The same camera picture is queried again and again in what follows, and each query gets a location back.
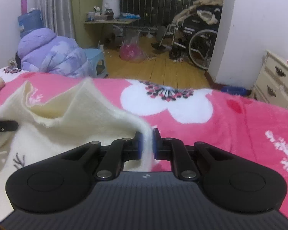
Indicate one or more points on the white deer sweater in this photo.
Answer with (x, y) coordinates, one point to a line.
(62, 134)

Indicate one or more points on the fur trimmed dark coat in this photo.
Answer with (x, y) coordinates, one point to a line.
(206, 12)

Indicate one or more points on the pink paper sheet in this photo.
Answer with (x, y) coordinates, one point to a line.
(24, 6)

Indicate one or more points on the olive green wardrobe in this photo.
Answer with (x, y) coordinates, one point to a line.
(88, 9)

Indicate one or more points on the wooden folding table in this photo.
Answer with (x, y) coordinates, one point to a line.
(110, 22)

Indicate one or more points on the pink floral blanket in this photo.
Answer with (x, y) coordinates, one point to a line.
(230, 129)

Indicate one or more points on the white plastic barrel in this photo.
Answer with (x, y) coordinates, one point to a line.
(111, 3)

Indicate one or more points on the metal railing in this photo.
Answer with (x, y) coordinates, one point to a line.
(158, 4)

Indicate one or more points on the pink plastic bag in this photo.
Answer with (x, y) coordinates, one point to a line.
(130, 51)

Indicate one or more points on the black wheelchair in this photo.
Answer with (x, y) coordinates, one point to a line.
(189, 40)

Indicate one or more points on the cream nightstand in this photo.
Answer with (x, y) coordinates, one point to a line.
(276, 81)

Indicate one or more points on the blue plastic bag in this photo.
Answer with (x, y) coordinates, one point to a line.
(130, 16)

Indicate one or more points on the grey curtain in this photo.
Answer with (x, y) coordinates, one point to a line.
(55, 7)

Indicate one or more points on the purple down jacket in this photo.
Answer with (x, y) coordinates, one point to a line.
(52, 52)

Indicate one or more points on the dark glass jar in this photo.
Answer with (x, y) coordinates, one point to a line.
(109, 12)

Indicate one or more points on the blue plastic stool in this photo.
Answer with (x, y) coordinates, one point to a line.
(98, 60)

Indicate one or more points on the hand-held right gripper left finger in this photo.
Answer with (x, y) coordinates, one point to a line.
(138, 146)

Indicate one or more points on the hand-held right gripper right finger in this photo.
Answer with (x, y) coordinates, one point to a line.
(156, 146)

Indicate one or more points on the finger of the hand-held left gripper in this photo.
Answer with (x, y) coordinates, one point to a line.
(7, 125)

